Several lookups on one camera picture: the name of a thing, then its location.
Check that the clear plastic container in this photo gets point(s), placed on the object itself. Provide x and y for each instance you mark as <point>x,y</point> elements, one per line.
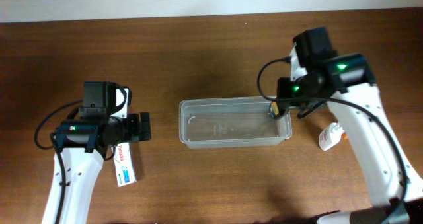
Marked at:
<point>231,122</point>

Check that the white Panadol medicine box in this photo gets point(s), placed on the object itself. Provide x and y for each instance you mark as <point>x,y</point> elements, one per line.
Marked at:
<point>125,173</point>

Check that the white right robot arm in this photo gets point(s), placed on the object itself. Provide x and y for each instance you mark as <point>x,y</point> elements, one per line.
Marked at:
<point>347,85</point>

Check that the white pump lotion bottle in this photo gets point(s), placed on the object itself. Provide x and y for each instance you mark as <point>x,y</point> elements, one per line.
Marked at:
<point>330,136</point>

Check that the dark syrup bottle white cap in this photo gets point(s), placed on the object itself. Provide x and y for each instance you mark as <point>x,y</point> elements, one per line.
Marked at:
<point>276,112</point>

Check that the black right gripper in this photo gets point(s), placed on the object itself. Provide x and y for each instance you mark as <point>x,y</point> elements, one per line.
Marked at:
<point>283,87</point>

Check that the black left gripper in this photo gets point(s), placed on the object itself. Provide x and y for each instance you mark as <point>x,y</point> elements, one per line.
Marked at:
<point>135,135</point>

